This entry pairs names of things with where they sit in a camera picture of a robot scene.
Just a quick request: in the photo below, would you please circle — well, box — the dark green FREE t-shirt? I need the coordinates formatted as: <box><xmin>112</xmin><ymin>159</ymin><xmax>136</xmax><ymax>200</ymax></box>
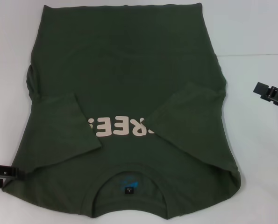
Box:
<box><xmin>2</xmin><ymin>2</ymin><xmax>243</xmax><ymax>212</ymax></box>

